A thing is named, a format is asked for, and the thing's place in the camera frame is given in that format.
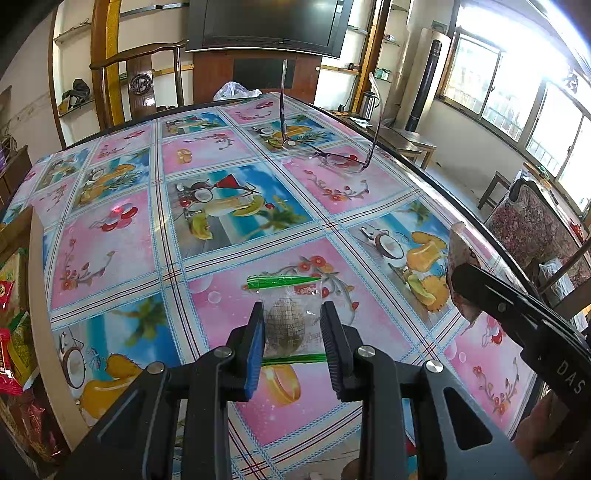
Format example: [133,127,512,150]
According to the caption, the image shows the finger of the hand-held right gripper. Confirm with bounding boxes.
[451,263,536,333]

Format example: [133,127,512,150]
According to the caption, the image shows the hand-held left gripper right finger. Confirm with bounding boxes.
[321,302,536,480]

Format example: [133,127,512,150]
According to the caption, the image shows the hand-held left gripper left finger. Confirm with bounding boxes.
[55,302,266,480]

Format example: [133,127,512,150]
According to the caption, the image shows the pale brown snack packet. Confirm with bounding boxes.
[445,222,485,324]

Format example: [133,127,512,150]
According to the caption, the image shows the clear round snack packet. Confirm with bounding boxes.
[244,274,326,363]

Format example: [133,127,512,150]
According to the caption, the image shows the cardboard box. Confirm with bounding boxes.
[0,205,81,478]

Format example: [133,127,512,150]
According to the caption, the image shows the person's right hand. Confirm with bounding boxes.
[515,392,587,467]

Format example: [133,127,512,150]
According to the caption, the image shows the floral armchair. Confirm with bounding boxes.
[485,178,591,319]

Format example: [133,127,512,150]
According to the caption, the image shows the wooden stool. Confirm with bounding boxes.
[478,171,513,210]

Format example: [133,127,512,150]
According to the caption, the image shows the wooden side table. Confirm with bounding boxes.
[379,127,438,169]

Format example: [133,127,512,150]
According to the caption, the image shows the large window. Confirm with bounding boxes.
[436,28,591,208]

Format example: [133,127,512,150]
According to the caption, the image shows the standing air conditioner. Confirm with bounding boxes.
[405,28,452,132]

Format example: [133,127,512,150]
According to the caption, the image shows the dark red snack packet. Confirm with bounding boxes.
[14,390,63,464]

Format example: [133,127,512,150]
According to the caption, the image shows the green triangular snack packet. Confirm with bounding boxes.
[7,311,40,388]

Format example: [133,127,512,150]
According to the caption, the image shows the green yellow snack packet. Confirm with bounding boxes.
[0,249,29,315]

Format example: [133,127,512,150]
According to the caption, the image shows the purple eyeglasses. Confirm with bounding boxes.
[277,59,387,175]

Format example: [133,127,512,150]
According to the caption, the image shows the white plastic bag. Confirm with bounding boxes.
[212,82,262,101]

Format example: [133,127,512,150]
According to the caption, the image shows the brown television cabinet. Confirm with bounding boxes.
[191,48,324,107]

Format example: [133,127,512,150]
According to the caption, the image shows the wooden chair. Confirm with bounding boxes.
[90,39,190,129]

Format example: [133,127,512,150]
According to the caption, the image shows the wooden cabinet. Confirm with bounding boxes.
[0,145,33,217]

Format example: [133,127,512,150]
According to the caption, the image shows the black television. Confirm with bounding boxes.
[185,0,355,59]

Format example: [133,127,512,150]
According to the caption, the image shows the wall shelf unit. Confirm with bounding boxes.
[318,0,416,121]
[48,0,190,148]

